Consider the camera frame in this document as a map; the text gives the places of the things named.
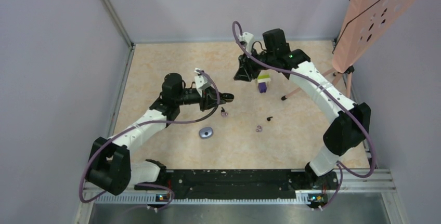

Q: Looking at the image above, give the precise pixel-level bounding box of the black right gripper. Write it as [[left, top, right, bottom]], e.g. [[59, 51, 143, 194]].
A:
[[234, 48, 275, 83]]

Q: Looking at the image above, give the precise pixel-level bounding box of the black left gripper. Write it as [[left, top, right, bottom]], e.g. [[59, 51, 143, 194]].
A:
[[175, 86, 226, 111]]

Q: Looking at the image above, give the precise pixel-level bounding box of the glossy black charging case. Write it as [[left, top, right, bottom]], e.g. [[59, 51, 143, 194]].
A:
[[221, 93, 235, 102]]

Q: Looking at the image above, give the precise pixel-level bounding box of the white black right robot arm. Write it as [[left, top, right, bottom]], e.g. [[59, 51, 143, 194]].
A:
[[234, 29, 371, 189]]

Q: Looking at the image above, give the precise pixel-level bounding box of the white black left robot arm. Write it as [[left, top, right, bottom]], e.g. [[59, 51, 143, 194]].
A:
[[80, 69, 234, 195]]

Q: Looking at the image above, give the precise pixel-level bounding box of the grey purple charging case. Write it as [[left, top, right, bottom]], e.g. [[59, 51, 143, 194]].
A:
[[199, 127, 214, 139]]

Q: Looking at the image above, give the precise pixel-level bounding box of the green white purple toy block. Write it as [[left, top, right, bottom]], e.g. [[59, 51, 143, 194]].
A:
[[257, 74, 271, 94]]

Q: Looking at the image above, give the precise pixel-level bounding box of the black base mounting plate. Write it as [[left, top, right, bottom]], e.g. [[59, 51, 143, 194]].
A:
[[155, 169, 338, 200]]

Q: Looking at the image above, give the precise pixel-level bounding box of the pink music stand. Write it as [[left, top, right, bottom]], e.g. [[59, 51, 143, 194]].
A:
[[281, 0, 435, 101]]

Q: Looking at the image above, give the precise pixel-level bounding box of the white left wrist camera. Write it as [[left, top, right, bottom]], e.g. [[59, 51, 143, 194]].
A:
[[194, 68, 211, 97]]

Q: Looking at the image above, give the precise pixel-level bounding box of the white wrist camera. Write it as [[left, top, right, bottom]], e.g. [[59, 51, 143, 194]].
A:
[[194, 68, 211, 97], [238, 32, 254, 53]]

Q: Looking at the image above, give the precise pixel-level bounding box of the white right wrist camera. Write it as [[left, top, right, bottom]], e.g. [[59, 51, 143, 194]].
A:
[[238, 32, 254, 53]]

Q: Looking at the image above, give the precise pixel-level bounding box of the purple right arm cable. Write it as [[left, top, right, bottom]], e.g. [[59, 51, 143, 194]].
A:
[[231, 21, 378, 211]]

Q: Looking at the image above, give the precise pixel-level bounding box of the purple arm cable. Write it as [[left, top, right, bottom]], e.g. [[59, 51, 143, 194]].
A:
[[78, 70, 221, 213], [231, 21, 378, 211]]

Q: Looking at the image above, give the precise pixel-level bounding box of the aluminium frame rail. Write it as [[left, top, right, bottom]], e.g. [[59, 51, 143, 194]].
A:
[[80, 168, 396, 207]]

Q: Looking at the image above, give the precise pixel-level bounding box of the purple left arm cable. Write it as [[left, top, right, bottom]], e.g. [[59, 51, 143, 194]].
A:
[[78, 70, 221, 213]]

